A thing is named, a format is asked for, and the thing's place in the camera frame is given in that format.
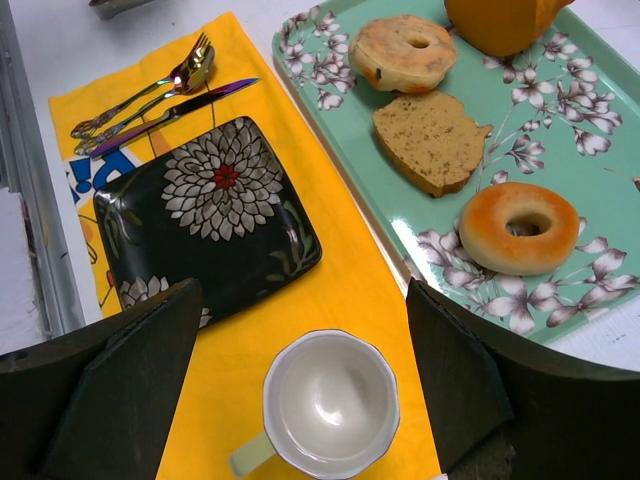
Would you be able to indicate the brown bread slice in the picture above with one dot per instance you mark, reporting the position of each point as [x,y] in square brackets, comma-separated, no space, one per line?
[430,140]

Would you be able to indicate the iridescent spoon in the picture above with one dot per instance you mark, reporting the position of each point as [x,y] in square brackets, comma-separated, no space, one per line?
[195,82]

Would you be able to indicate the white and green mug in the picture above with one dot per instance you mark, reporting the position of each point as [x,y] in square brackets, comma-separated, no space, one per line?
[330,408]

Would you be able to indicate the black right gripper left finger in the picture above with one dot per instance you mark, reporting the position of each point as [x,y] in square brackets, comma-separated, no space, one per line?
[98,403]

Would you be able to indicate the iridescent fork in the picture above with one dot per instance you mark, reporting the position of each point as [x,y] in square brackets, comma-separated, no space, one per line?
[178,74]

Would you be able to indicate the golden plain bagel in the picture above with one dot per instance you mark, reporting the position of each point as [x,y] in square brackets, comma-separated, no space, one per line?
[518,229]

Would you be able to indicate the yellow printed placemat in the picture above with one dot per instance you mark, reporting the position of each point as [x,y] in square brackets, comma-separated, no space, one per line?
[351,288]

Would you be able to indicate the speckled raisin bagel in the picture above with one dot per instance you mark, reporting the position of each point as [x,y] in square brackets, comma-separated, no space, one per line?
[405,53]

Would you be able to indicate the iridescent table knife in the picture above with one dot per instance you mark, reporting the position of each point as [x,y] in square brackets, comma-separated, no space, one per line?
[175,112]

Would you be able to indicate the mint floral serving tray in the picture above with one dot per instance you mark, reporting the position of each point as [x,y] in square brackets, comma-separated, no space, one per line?
[564,116]

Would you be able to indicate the orange brioche loaf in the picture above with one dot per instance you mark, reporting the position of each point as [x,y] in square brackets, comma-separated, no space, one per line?
[502,28]

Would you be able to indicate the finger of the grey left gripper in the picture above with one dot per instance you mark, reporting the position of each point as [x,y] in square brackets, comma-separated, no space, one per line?
[108,9]

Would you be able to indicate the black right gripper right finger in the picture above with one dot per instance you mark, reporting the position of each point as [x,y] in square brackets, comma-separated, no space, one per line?
[503,407]

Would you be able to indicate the black floral square plate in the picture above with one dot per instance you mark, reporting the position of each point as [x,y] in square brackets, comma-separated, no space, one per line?
[220,209]

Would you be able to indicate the aluminium table edge rail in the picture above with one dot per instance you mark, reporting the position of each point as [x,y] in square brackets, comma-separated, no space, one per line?
[25,170]

